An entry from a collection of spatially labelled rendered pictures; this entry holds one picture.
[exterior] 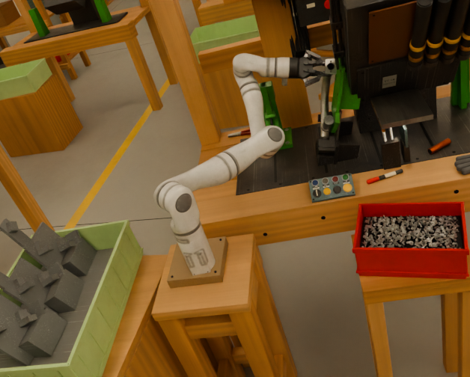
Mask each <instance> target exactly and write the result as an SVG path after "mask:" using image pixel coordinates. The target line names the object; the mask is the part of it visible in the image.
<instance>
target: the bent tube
mask: <svg viewBox="0 0 470 377"><path fill-rule="evenodd" d="M330 61H331V62H330ZM330 72H331V73H330ZM336 73H337V68H336V64H335V59H326V60H325V74H334V75H336ZM330 80H331V76H330V77H325V76H323V80H322V87H321V125H322V123H323V122H324V121H323V120H324V117H325V116H326V115H329V85H330ZM321 138H322V139H327V138H329V132H324V131H323V130H322V129H321Z"/></svg>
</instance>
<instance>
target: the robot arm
mask: <svg viewBox="0 0 470 377"><path fill-rule="evenodd" d="M307 58H313V59H315V60H316V61H310V60H309V59H307ZM321 65H323V66H325V61H323V60H322V59H321V56H320V55H318V54H316V53H314V52H311V51H309V50H306V52H305V55H304V56H303V57H301V58H287V57H280V58H263V57H260V56H257V55H252V54H248V53H242V54H238V55H236V56H235V57H234V59H233V71H234V77H235V79H236V82H237V84H238V85H239V89H240V92H241V94H242V98H243V101H244V103H245V108H246V112H247V115H248V122H249V127H250V132H251V137H250V138H249V139H247V140H245V141H243V142H241V143H239V144H237V145H235V146H233V147H231V148H229V149H227V150H225V151H223V152H221V153H219V154H218V155H216V156H214V157H212V158H211V159H209V160H207V161H205V162H204V163H202V164H200V165H198V166H196V167H195V168H193V169H191V170H189V171H187V172H185V173H183V174H180V175H177V176H175V177H172V178H171V179H168V180H166V181H164V182H163V183H161V184H160V185H159V186H158V187H157V188H156V190H155V192H154V194H153V199H154V202H155V203H156V205H157V206H159V207H160V208H162V209H164V210H165V211H167V212H169V213H170V214H171V217H172V220H171V229H172V231H173V234H174V236H175V238H176V240H177V243H178V245H179V247H180V250H181V252H182V254H183V257H184V259H185V261H186V264H187V266H188V267H189V270H190V272H191V273H192V275H200V274H205V273H209V272H211V269H212V267H214V265H215V262H216V260H215V257H214V256H213V252H212V250H211V248H210V244H209V242H208V240H207V237H206V235H205V232H204V229H203V227H202V225H201V222H200V219H199V218H200V213H199V210H198V205H197V203H196V200H195V197H194V195H193V193H192V192H193V191H195V190H198V189H204V188H208V187H213V186H219V185H221V184H224V183H226V182H228V181H229V180H232V179H233V178H234V177H236V176H237V175H239V174H240V173H242V172H243V171H244V170H245V169H246V168H247V167H248V166H250V165H251V164H252V163H253V162H254V161H255V160H256V159H258V158H259V157H261V158H263V159H269V158H271V157H272V156H274V155H275V154H276V153H277V152H278V151H279V149H281V147H282V146H283V144H284V140H285V135H284V131H283V130H282V129H281V128H279V127H278V126H265V122H264V116H263V97H262V93H261V91H260V87H259V84H258V83H257V80H256V79H255V78H254V76H253V72H252V71H254V72H258V73H259V75H260V76H262V77H276V78H281V79H282V81H281V84H282V85H283V86H287V79H301V80H303V81H304V83H305V87H307V86H309V85H312V84H314V83H316V82H319V81H320V78H321V77H322V76H325V77H330V76H332V75H333V74H325V71H322V72H321V71H316V70H313V67H315V66H321ZM309 76H317V77H316V78H313V79H307V77H309Z"/></svg>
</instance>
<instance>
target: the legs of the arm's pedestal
mask: <svg viewBox="0 0 470 377"><path fill-rule="evenodd" d="M158 323H159V324H160V326H161V328H162V330H163V331H164V333H165V336H166V337H167V338H168V341H169V343H170V344H171V346H172V348H173V350H174V352H175V353H176V355H177V357H178V359H179V361H180V362H181V364H182V366H183V368H184V370H185V371H186V374H187V375H188V377H246V375H245V372H244V370H243V368H242V365H241V364H250V367H251V369H252V372H253V373H254V377H297V370H296V366H295V364H294V361H293V357H292V355H291V352H290V348H289V346H288V343H287V338H286V336H285V333H284V329H283V327H282V324H281V320H280V318H279V315H278V311H277V309H276V306H275V302H274V299H273V297H272V293H271V290H270V288H269V284H268V281H267V279H266V275H265V272H264V270H263V265H262V262H261V260H260V256H259V253H258V251H257V247H256V250H255V259H254V277H253V287H252V296H251V311H250V312H243V313H229V314H222V315H214V316H199V317H192V318H185V319H170V320H162V321H158ZM232 335H237V336H238V338H239V341H240V342H241V345H242V346H241V347H234V346H233V344H232V342H231V339H230V338H229V336H232ZM199 338H206V339H207V342H208V343H209V345H210V348H211V350H212V352H213V354H214V356H215V358H216V360H217V362H218V364H219V367H218V372H217V375H216V373H215V370H214V369H213V366H212V364H211V363H210V360H209V358H208V357H207V354H206V352H205V351H204V348H203V346H202V345H201V342H200V340H199Z"/></svg>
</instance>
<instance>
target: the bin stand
mask: <svg viewBox="0 0 470 377"><path fill-rule="evenodd" d="M467 265H468V273H469V277H467V278H466V279H445V278H401V277H379V276H359V277H360V282H361V290H362V295H363V299H364V308H365V313H366V317H367V326H368V331H369V335H370V343H371V348H372V353H373V361H374V366H375V370H376V377H393V372H392V367H391V356H390V350H389V344H388V334H387V328H386V322H385V312H384V306H383V302H388V301H399V300H405V299H411V298H422V297H427V296H434V295H441V309H442V354H443V364H444V367H445V371H446V373H455V372H458V377H470V248H469V255H467Z"/></svg>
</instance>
